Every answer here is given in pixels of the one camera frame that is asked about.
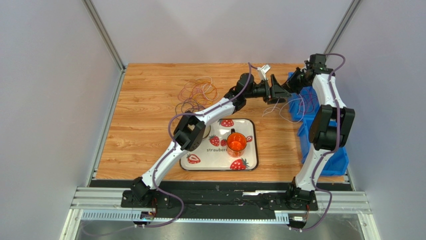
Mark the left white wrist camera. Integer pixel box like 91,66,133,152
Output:
256,64,271,81

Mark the far blue plastic bin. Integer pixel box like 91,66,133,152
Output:
287,86,320,122

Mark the orange transparent mug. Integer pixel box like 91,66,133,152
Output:
226,128,248,158

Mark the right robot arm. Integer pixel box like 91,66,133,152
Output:
282,53,355,209

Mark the white strawberry tray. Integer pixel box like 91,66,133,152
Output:
180,118,259,171

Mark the near blue plastic bin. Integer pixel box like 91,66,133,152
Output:
297,117,349,177

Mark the aluminium frame rail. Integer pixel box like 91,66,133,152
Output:
60,187,380,240

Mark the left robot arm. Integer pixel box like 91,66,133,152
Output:
130,73,293,203

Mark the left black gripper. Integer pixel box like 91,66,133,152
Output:
244,75,292,106

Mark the tangled cable bundle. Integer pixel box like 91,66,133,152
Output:
175,77,221,116

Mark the beige ceramic bowl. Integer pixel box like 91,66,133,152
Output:
202,125,211,140

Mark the blue plastic bin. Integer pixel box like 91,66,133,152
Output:
287,86,320,122
297,117,349,177

